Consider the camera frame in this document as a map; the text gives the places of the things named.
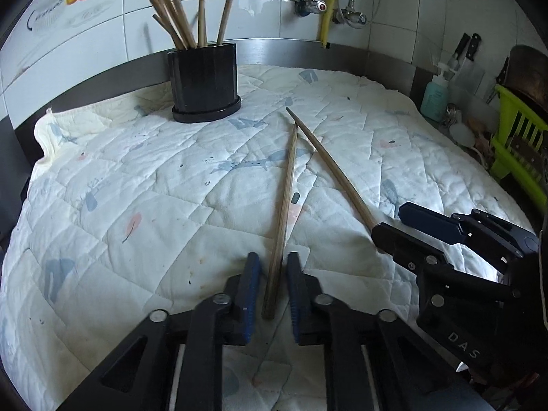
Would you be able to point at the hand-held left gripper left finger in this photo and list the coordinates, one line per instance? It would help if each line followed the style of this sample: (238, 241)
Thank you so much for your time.
(252, 295)

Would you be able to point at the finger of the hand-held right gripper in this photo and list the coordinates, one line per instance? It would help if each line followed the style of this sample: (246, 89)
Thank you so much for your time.
(402, 244)
(428, 220)

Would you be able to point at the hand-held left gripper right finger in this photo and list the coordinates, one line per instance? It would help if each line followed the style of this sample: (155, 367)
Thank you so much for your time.
(294, 295)

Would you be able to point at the curved wooden chopstick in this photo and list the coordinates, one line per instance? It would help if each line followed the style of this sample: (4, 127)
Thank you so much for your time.
(227, 8)
(330, 167)

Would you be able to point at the black ribbed chopstick holder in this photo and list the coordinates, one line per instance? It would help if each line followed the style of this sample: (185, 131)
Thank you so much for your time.
(205, 81)

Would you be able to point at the white round object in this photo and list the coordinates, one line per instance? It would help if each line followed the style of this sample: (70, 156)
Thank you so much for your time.
(463, 133)

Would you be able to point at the green plastic dish rack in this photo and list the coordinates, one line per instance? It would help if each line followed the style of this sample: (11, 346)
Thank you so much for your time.
(520, 145)

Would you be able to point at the teal soap pump bottle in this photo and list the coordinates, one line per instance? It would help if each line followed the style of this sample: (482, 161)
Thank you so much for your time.
(434, 98)

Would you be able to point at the white quilted printed mat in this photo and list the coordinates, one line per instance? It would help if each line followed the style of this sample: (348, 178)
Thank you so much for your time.
(150, 180)

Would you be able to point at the brown cutting board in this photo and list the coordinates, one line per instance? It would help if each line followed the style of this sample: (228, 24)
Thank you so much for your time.
(528, 77)

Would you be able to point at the metal water valve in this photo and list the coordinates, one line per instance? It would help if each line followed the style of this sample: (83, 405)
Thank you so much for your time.
(351, 16)
(310, 5)

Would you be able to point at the yellow pipe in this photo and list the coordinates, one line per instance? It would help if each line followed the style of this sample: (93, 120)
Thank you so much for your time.
(329, 8)

